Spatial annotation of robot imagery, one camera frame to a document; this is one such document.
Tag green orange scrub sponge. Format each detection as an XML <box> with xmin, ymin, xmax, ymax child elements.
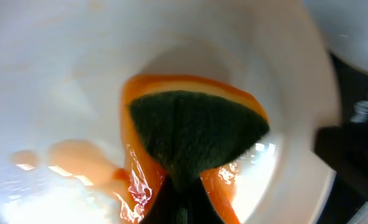
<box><xmin>121</xmin><ymin>74</ymin><xmax>270</xmax><ymax>223</ymax></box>

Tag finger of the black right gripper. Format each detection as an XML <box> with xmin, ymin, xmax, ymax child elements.
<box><xmin>314</xmin><ymin>123</ymin><xmax>368</xmax><ymax>201</ymax></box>

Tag round black serving tray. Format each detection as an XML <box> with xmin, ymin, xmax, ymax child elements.
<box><xmin>318</xmin><ymin>56</ymin><xmax>368</xmax><ymax>224</ymax></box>

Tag white plate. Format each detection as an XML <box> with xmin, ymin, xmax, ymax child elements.
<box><xmin>0</xmin><ymin>1</ymin><xmax>340</xmax><ymax>223</ymax></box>
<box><xmin>303</xmin><ymin>0</ymin><xmax>368</xmax><ymax>74</ymax></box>

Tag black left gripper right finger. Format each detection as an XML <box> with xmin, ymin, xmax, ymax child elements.
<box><xmin>183</xmin><ymin>178</ymin><xmax>224</xmax><ymax>224</ymax></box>

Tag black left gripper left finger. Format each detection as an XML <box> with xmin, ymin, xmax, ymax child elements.
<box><xmin>140</xmin><ymin>176</ymin><xmax>180</xmax><ymax>224</ymax></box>

